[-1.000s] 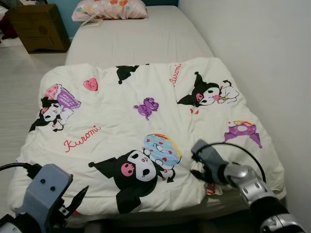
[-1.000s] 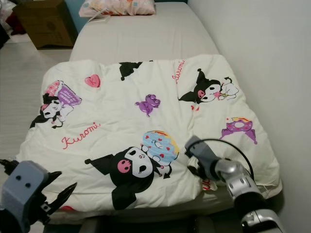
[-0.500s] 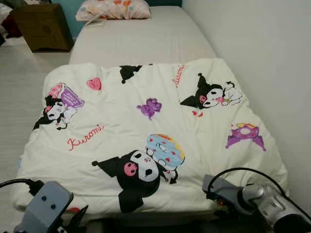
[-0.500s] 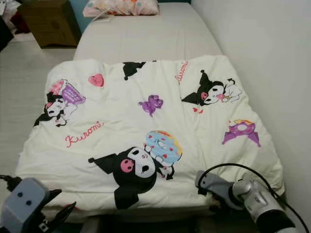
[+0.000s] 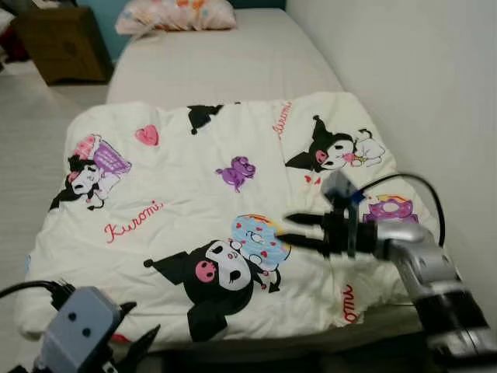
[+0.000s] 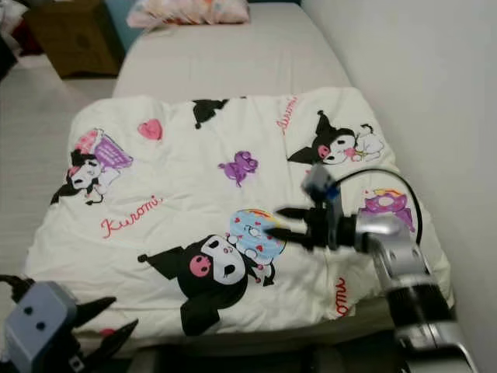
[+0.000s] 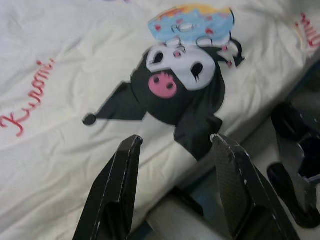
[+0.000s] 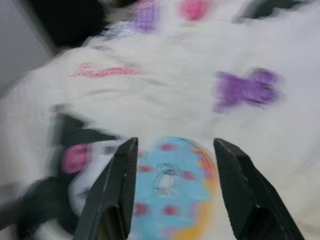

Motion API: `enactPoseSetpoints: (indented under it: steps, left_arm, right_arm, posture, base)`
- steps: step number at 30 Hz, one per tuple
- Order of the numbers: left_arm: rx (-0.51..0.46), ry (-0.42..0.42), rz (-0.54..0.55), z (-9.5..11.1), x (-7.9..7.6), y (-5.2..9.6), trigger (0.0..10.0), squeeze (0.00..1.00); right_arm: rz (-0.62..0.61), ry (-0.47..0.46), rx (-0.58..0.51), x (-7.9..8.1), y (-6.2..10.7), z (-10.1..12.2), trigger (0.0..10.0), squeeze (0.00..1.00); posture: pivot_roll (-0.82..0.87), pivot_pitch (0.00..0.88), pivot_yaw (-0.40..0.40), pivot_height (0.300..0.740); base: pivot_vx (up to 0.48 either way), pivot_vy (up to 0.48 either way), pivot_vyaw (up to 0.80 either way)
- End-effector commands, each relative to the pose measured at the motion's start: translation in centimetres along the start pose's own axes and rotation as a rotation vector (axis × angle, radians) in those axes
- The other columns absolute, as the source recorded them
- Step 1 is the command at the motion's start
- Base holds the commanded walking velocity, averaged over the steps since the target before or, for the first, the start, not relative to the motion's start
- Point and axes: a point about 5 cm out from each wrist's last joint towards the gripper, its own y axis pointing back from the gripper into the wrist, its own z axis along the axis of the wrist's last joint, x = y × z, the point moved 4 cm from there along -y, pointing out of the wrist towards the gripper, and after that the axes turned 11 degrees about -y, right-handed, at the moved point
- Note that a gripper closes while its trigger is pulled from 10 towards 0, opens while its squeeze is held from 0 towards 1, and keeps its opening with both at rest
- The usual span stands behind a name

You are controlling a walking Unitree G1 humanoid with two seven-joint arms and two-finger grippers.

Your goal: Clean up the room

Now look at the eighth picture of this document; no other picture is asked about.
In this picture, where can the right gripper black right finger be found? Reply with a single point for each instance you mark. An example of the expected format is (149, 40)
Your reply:
(247, 200)

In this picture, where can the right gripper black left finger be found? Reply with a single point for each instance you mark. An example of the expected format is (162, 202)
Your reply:
(110, 195)

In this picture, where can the cream cartoon print quilt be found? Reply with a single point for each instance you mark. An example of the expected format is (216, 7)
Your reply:
(175, 87)

